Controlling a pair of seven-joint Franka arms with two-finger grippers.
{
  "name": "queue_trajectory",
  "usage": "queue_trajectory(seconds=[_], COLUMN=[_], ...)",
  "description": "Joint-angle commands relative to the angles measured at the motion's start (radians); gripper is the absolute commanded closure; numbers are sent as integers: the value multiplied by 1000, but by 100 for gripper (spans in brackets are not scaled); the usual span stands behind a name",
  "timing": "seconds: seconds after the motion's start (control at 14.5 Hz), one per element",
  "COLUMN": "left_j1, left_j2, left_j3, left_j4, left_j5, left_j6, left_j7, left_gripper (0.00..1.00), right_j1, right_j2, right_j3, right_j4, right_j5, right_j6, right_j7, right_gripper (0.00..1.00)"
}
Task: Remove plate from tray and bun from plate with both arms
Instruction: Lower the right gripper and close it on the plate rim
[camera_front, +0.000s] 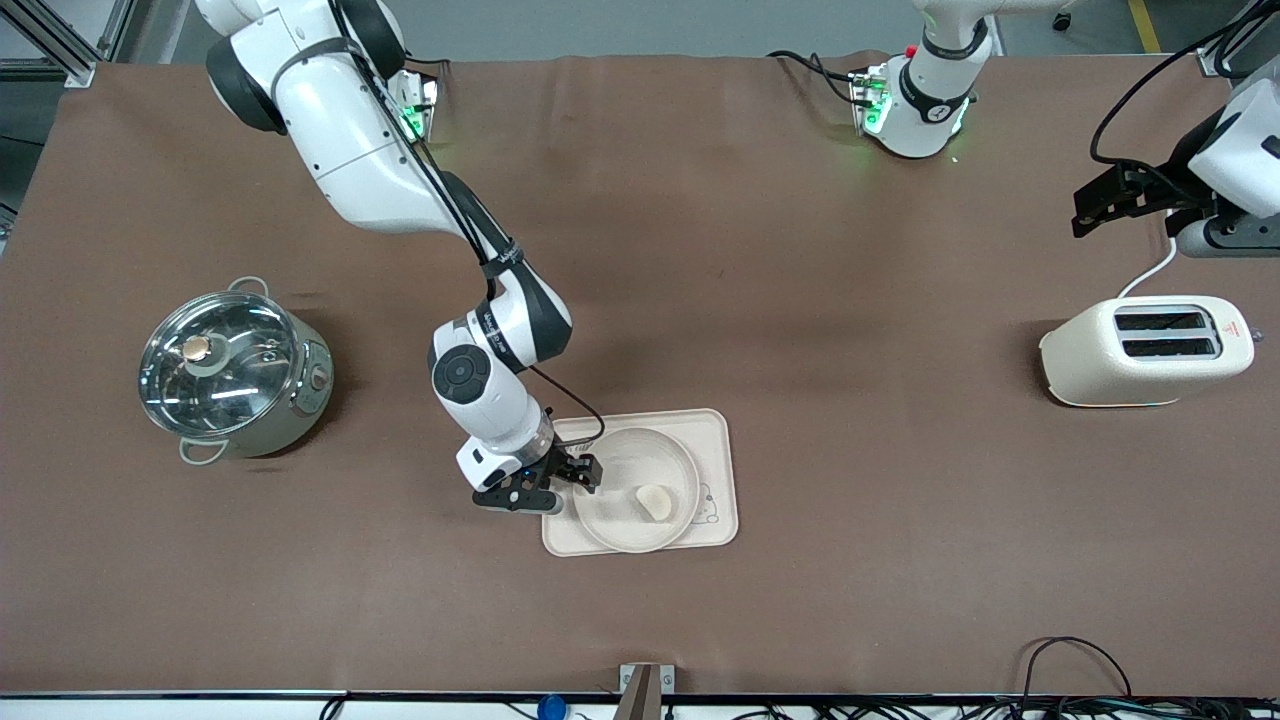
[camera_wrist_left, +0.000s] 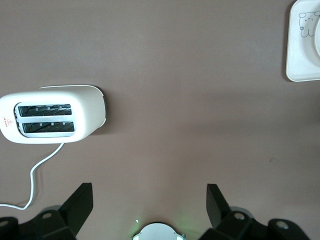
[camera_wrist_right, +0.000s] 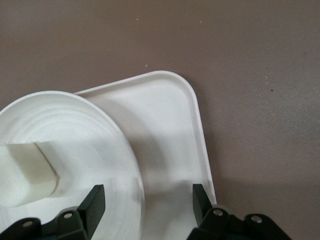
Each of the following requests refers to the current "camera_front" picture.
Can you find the cream rabbit print tray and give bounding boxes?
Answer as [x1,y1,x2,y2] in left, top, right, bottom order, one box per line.
[540,408,740,558]

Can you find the black looped cable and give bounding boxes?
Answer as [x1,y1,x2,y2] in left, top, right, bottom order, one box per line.
[1018,636,1136,703]

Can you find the white toaster power cable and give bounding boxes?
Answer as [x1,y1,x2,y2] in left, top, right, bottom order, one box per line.
[1116,208,1183,300]

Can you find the cream two-slot toaster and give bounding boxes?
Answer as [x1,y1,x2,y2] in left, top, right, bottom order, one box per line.
[1038,295,1264,409]

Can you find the grey metal bracket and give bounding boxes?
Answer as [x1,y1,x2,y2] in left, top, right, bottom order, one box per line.
[618,662,676,720]

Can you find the black cable bundle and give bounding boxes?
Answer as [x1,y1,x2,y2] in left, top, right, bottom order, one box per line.
[700,697,1280,720]

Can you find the black left arm base cable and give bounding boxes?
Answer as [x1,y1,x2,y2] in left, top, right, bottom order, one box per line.
[767,49,873,107]

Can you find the pale green electric cooking pot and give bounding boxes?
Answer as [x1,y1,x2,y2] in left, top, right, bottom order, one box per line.
[138,277,336,467]

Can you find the round cream plate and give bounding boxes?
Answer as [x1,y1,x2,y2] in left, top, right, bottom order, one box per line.
[570,428,702,554]

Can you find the aluminium frame profile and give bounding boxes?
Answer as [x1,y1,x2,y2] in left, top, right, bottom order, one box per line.
[0,0,133,89]
[1195,18,1251,78]

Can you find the glass pot lid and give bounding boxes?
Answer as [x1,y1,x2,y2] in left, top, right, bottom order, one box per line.
[138,290,302,438]

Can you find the pale steamed bun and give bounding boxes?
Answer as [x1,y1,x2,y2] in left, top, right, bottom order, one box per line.
[630,484,679,524]

